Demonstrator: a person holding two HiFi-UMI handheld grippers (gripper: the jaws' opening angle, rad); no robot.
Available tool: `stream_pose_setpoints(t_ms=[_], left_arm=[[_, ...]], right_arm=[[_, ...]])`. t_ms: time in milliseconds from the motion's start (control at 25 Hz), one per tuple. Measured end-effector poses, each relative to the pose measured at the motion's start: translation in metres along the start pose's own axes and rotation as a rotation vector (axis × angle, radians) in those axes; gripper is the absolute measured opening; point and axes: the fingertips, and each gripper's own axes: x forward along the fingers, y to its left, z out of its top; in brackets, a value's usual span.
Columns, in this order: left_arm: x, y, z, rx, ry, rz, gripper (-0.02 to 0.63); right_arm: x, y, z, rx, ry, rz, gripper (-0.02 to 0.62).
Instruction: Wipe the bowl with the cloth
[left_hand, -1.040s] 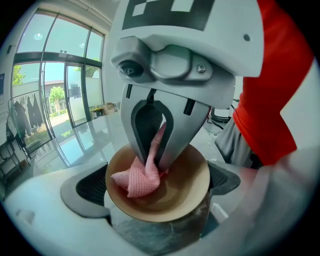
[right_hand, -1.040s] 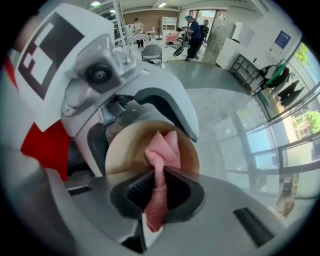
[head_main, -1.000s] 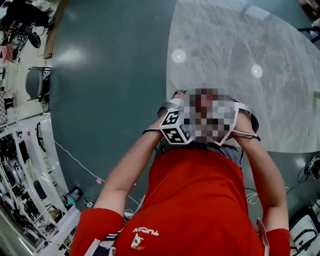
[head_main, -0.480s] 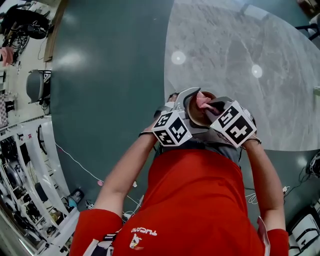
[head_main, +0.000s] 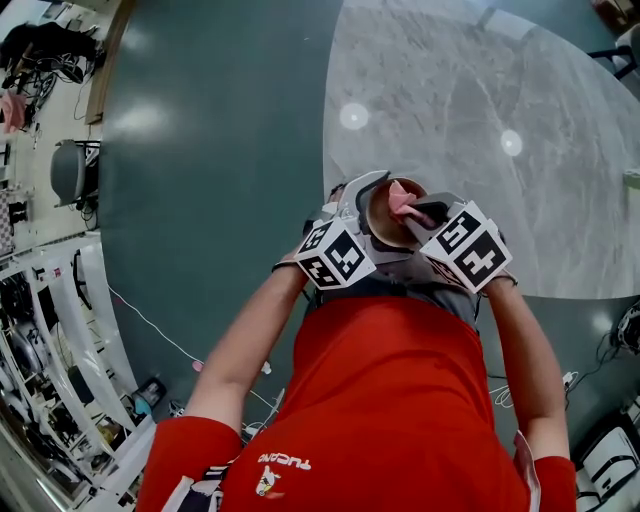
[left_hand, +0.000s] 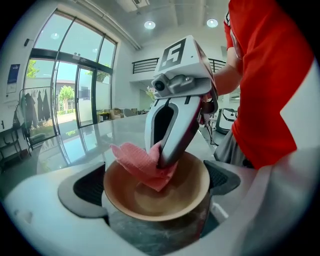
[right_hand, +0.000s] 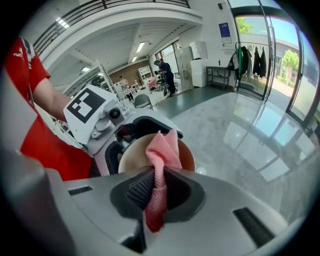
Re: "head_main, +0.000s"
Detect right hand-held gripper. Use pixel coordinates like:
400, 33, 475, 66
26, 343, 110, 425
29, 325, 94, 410
404, 191, 514, 294

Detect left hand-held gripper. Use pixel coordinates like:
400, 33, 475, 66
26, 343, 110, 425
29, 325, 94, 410
293, 169, 416, 292

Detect brown bowl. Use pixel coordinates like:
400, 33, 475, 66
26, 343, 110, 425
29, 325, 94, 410
364, 176, 429, 248

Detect pink cloth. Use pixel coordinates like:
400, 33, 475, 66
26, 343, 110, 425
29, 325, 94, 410
389, 180, 427, 227

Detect person's left forearm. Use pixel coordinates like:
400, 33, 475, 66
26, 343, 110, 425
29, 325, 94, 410
184, 258, 315, 432

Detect person's right forearm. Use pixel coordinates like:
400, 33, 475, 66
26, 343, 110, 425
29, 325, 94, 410
481, 278, 572, 462

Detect person's grey trousers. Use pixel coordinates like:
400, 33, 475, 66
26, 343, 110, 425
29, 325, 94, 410
306, 271, 480, 332

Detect person's red shirt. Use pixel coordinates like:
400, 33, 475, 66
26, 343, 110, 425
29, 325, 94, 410
137, 293, 580, 512

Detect black and white helmet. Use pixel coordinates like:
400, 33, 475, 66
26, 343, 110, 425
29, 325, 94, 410
614, 309, 640, 355

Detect black bin with teal bag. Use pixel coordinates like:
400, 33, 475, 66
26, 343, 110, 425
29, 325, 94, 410
130, 377, 167, 417

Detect white box appliance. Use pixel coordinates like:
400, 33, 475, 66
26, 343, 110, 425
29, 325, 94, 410
574, 428, 637, 497

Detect grey shell chair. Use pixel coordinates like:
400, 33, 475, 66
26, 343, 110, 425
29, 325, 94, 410
49, 139, 102, 209

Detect white shelving unit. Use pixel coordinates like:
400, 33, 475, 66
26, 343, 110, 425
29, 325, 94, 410
0, 233, 157, 507

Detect pink hanging towel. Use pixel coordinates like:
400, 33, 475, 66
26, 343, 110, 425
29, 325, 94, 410
0, 94, 27, 134

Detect coiled white cable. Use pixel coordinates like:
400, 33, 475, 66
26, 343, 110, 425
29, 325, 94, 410
489, 384, 517, 409

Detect long white floor cable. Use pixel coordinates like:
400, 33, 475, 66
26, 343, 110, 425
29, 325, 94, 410
106, 286, 204, 365

